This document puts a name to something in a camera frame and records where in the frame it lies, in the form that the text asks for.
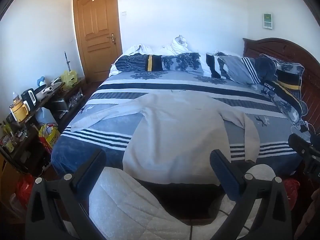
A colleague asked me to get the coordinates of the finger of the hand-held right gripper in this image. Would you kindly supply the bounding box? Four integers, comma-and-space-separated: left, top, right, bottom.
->
288, 133, 313, 161

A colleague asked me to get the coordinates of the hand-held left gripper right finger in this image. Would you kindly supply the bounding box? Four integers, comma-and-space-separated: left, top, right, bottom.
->
209, 149, 294, 240

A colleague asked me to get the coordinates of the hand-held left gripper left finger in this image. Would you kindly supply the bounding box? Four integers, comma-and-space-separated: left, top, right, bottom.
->
25, 149, 107, 240

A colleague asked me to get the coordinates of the cream knit sweater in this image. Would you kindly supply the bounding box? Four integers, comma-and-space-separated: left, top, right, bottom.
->
71, 90, 261, 185

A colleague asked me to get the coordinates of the person's right forearm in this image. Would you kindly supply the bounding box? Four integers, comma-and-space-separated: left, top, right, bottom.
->
295, 190, 320, 240

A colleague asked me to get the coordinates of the red cloth bag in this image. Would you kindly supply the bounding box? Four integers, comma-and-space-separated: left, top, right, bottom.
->
282, 178, 300, 207

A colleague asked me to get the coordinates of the yellow and red bag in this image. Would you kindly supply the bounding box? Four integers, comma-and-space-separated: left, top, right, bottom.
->
38, 124, 60, 155

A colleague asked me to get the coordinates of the blue patterned pillow yellow stripe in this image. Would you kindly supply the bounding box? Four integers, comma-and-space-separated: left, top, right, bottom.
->
259, 54, 309, 126

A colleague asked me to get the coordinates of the dark wooden side table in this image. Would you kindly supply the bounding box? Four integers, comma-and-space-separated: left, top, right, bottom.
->
0, 79, 87, 178

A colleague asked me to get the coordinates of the red plastic bag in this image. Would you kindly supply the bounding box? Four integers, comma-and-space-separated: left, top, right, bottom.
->
15, 174, 35, 209

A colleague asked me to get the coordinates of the clear plastic jug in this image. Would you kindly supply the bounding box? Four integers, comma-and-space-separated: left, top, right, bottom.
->
35, 107, 57, 128

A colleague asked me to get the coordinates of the dark blue fleece cloth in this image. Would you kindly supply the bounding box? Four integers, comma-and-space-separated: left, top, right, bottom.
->
254, 57, 277, 82

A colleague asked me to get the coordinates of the white round cooker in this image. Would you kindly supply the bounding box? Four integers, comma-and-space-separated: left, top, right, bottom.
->
34, 84, 54, 101

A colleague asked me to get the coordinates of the yellow plastic bag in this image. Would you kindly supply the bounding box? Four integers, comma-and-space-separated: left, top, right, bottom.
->
61, 70, 78, 90

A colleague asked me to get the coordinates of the yellow lidded pot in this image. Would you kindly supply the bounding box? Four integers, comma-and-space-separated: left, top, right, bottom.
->
10, 101, 30, 122

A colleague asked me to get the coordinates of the black and white kettle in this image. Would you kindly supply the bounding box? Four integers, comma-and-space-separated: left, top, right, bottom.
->
21, 88, 37, 111

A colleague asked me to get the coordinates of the dark wooden headboard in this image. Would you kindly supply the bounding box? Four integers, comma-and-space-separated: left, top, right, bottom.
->
242, 37, 320, 135

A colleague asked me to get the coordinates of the grey striped garment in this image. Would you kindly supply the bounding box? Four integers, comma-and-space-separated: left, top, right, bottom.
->
217, 54, 262, 85

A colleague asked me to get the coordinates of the bed with striped blue sheet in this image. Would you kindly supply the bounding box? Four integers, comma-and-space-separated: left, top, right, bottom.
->
50, 52, 320, 189

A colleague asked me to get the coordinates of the white pillow with black band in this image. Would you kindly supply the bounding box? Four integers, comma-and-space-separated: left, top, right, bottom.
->
200, 52, 225, 79

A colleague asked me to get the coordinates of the thin dark stick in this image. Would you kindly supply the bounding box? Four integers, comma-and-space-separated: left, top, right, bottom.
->
64, 51, 72, 72

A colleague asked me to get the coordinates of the long blue patterned pillow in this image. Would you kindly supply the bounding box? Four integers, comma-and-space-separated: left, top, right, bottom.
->
114, 52, 206, 73

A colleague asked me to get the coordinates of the wooden door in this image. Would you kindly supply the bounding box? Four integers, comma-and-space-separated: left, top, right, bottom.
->
72, 0, 123, 83

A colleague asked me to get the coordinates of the white charger cable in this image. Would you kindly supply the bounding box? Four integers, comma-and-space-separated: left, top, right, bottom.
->
291, 120, 317, 137

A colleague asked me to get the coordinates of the white wall control panel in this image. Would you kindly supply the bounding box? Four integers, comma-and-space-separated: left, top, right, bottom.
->
262, 12, 274, 29

